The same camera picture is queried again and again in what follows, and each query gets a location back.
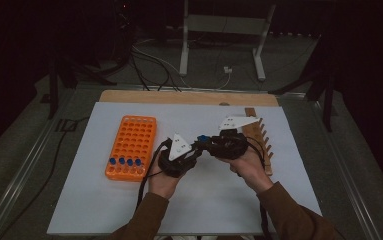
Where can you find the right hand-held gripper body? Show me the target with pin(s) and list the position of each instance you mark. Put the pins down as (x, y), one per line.
(229, 146)

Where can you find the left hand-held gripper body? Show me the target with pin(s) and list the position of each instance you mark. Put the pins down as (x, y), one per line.
(178, 148)

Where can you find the blue-capped test tube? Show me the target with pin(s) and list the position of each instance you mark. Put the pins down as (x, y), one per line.
(130, 162)
(138, 162)
(203, 137)
(121, 160)
(112, 161)

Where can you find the wooden tube rack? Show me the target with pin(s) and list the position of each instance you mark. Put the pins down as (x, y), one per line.
(255, 132)

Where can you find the orange plastic tube rack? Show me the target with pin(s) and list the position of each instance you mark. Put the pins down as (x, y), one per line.
(132, 140)

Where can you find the person's right hand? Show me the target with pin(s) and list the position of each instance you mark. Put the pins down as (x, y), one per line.
(249, 170)

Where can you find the person's left hand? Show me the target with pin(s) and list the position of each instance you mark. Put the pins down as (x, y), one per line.
(162, 185)

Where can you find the white table mat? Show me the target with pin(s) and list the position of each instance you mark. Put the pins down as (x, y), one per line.
(212, 200)

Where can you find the white plug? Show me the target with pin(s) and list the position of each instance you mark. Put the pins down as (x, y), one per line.
(227, 69)

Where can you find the white metal stand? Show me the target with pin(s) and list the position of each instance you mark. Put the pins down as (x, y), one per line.
(184, 40)

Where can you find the black stand legs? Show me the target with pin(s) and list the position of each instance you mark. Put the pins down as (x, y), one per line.
(53, 96)
(328, 106)

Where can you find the metal floor rail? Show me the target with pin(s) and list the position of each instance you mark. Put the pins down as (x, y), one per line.
(22, 166)
(342, 160)

